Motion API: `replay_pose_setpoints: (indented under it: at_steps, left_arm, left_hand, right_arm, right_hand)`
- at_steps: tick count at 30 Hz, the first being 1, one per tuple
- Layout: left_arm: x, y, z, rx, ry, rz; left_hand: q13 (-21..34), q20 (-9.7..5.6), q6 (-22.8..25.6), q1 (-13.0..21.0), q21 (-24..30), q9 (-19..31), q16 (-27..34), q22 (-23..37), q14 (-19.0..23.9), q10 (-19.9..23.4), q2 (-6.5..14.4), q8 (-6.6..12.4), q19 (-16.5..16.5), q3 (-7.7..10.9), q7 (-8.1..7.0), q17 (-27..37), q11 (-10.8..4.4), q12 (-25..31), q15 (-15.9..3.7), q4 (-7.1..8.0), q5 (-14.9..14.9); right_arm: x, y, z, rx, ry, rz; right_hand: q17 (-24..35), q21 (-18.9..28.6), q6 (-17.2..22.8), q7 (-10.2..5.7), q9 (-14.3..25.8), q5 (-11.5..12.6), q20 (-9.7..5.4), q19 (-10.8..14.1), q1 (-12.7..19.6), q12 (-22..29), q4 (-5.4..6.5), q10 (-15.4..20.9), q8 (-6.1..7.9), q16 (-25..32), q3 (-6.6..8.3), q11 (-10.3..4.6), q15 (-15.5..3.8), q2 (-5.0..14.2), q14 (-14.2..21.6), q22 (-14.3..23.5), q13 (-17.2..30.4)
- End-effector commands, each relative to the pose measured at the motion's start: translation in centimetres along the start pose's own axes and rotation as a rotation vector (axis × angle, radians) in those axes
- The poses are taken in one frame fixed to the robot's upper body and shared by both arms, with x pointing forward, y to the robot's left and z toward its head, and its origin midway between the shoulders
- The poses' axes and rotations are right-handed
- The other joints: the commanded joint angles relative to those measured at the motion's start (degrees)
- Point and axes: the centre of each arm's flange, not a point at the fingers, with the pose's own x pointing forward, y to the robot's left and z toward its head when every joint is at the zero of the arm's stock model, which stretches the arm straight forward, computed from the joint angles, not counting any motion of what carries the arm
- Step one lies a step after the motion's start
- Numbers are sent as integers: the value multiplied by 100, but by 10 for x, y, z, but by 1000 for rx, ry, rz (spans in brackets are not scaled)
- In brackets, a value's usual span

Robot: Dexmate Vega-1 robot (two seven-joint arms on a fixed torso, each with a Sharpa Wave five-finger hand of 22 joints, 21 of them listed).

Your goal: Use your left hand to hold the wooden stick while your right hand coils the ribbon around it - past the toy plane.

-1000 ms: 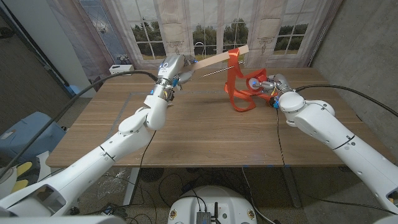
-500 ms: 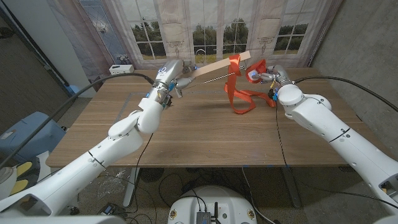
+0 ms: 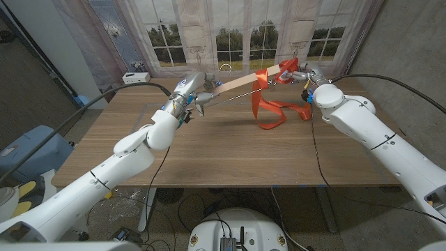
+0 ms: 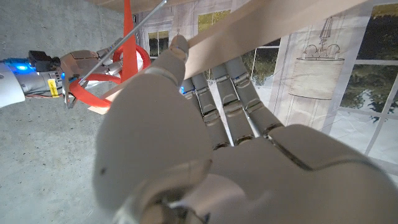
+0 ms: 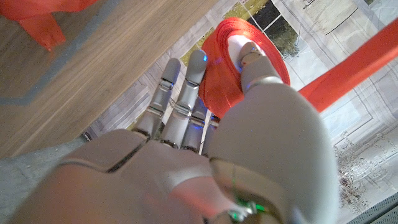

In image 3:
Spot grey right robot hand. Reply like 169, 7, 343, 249
284, 61, 330, 88

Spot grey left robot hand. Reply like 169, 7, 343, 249
170, 71, 224, 119

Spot wooden hanger with metal clips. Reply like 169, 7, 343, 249
210, 63, 282, 109

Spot orange ribbon roll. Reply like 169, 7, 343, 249
250, 57, 312, 130

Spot white power strip box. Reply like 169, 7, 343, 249
121, 72, 151, 86

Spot printed window backdrop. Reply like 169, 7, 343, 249
52, 0, 385, 102

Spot black floor fan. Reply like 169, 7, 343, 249
155, 188, 185, 206

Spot white table leg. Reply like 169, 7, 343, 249
138, 188, 157, 233

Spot grey table leg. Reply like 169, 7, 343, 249
315, 187, 338, 234

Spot clear plastic wrap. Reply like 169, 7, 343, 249
100, 190, 147, 224

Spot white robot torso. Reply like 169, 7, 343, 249
187, 207, 289, 251

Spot small black floor device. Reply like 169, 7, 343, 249
114, 228, 144, 245

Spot white floor platform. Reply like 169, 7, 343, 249
0, 169, 83, 213

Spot blue plastic container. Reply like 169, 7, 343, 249
0, 125, 75, 182

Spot yellow and black foot pedal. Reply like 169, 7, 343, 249
10, 179, 46, 219

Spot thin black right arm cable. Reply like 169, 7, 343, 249
309, 102, 446, 226

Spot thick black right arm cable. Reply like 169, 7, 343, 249
329, 73, 446, 115

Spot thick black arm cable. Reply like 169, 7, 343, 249
329, 73, 446, 115
0, 82, 174, 184

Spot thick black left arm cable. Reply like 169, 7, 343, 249
0, 82, 174, 184

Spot white floor cable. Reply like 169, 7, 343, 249
270, 187, 309, 251

